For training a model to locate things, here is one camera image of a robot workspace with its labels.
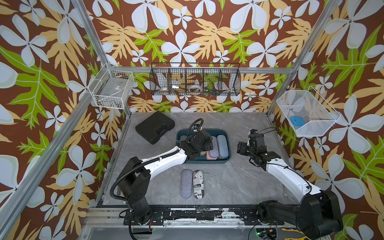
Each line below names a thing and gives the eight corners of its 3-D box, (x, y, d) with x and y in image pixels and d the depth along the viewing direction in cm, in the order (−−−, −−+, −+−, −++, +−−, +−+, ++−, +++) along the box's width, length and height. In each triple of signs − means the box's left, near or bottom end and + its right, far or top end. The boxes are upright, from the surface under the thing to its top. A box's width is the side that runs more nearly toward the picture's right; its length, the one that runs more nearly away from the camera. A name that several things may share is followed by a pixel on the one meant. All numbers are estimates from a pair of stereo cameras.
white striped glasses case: (192, 199, 82) (192, 197, 79) (192, 172, 91) (192, 170, 88) (204, 199, 82) (204, 197, 79) (202, 172, 91) (203, 170, 88)
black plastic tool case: (135, 130, 111) (133, 126, 106) (158, 113, 122) (157, 109, 118) (153, 145, 103) (151, 141, 99) (176, 125, 114) (175, 121, 110)
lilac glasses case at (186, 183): (180, 198, 82) (180, 196, 79) (181, 171, 92) (181, 169, 89) (192, 198, 82) (192, 196, 79) (192, 171, 92) (192, 169, 89)
